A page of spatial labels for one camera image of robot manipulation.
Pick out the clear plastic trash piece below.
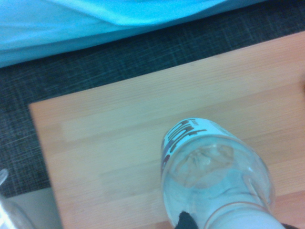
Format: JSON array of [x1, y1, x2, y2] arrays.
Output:
[[0, 168, 34, 229]]

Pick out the white plastic trash bin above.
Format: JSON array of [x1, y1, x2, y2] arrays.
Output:
[[0, 187, 61, 229]]

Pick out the light blue sofa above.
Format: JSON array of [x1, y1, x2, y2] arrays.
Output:
[[0, 0, 273, 69]]

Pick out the red-brown wooden coffee table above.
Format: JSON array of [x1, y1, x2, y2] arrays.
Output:
[[28, 31, 305, 229]]

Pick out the clear plastic water bottle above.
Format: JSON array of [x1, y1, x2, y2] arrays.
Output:
[[160, 117, 290, 229]]

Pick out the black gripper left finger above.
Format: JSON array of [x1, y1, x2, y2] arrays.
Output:
[[174, 210, 199, 229]]

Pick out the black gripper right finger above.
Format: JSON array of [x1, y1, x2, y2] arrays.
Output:
[[279, 221, 305, 229]]

